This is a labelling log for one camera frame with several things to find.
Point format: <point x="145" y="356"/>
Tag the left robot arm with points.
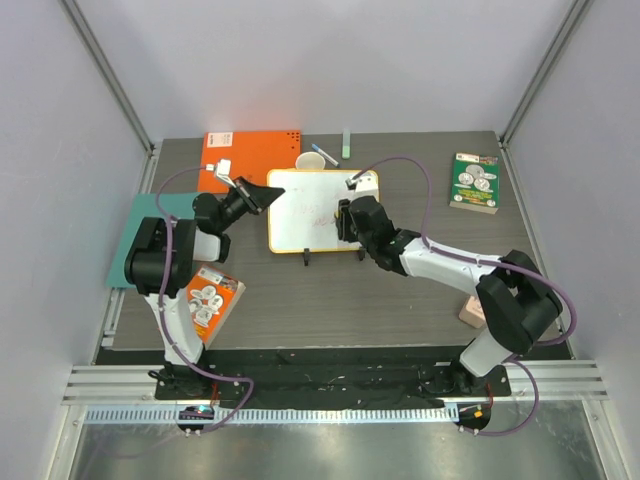
<point x="164" y="253"/>

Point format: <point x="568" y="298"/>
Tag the teal folder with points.
<point x="144" y="205"/>

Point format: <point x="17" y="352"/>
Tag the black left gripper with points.
<point x="259" y="197"/>

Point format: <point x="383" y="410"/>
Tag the blue whiteboard marker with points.
<point x="326" y="156"/>

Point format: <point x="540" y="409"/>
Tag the green highlighter pen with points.
<point x="346" y="145"/>

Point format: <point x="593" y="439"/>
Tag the cream paper cup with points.
<point x="310" y="161"/>

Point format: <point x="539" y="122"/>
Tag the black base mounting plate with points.
<point x="335" y="378"/>

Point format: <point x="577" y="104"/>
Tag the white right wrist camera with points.
<point x="363" y="185"/>

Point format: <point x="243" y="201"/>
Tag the orange folder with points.
<point x="253" y="154"/>

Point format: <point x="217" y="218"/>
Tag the green paperback book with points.
<point x="475" y="183"/>

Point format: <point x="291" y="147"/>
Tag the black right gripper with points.
<point x="347" y="220"/>

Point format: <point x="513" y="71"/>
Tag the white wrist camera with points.
<point x="222" y="172"/>
<point x="363" y="185"/>

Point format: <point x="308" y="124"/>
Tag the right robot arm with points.
<point x="518" y="303"/>

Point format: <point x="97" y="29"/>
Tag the yellow-framed whiteboard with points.
<point x="304" y="216"/>

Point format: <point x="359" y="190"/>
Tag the perforated metal rail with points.
<point x="200" y="415"/>

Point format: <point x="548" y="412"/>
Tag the pink eraser block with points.
<point x="472" y="313"/>

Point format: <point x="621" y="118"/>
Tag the orange paperback book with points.
<point x="212" y="295"/>

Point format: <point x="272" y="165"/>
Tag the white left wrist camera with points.
<point x="222" y="172"/>

